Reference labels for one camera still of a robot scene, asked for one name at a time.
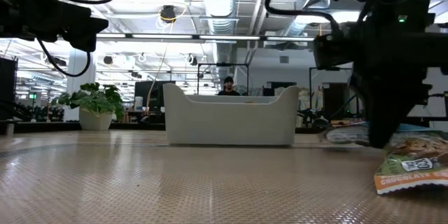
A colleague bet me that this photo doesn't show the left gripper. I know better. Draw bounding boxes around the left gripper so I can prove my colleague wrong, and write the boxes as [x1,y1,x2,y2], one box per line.
[0,0,109,53]

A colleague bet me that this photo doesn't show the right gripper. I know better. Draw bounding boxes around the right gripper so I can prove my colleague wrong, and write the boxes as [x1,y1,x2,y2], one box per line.
[349,22,448,150]

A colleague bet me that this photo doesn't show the green orange granola bar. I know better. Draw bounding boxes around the green orange granola bar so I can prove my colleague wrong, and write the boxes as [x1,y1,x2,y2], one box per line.
[373,131,448,195]

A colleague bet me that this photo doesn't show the blue granola bar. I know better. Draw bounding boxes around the blue granola bar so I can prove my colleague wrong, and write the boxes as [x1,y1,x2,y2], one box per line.
[398,122,448,134]
[325,133,372,147]

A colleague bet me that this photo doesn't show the white square column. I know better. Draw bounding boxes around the white square column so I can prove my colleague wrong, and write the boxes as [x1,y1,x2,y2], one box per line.
[64,47,97,123]

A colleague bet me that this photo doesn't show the potted green plant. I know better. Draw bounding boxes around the potted green plant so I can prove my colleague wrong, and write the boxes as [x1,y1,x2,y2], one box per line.
[51,82,125,131]

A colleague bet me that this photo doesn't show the black ceiling device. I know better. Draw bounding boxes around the black ceiling device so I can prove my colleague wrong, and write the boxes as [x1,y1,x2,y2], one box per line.
[160,4,177,24]

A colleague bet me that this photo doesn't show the black upright panel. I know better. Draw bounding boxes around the black upright panel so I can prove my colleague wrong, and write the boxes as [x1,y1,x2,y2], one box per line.
[0,57,18,122]

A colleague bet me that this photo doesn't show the rectangular ceiling light panel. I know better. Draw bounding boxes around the rectangular ceiling light panel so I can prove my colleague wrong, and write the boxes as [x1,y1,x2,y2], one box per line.
[295,9,361,26]

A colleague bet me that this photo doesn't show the long ceiling light strip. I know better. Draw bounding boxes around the long ceiling light strip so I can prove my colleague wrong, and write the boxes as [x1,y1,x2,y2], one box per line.
[96,33,316,43]

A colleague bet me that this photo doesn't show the person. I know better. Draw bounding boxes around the person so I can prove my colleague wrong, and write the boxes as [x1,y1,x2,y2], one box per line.
[216,76,242,97]

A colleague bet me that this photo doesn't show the pale grey plastic bin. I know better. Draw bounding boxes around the pale grey plastic bin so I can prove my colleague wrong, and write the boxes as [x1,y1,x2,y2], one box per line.
[162,83,301,147]

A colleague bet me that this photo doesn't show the hanging left arm cable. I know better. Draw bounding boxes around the hanging left arm cable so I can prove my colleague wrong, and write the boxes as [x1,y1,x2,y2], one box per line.
[37,38,92,78]

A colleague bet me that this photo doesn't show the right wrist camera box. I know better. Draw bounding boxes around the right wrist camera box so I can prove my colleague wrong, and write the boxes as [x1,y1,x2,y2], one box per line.
[312,33,355,71]

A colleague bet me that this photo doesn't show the black aluminium table frame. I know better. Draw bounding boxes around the black aluminium table frame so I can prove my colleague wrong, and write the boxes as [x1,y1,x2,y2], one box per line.
[13,121,332,134]

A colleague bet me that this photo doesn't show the black metal stand frame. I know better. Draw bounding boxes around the black metal stand frame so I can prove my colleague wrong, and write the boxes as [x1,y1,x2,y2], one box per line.
[308,66,354,122]
[197,62,251,96]

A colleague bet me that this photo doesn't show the smooth silver air duct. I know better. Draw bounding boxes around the smooth silver air duct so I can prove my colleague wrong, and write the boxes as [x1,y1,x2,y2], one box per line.
[282,0,351,38]

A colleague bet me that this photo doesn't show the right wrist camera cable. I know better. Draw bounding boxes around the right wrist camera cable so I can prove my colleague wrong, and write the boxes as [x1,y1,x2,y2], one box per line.
[264,0,341,36]

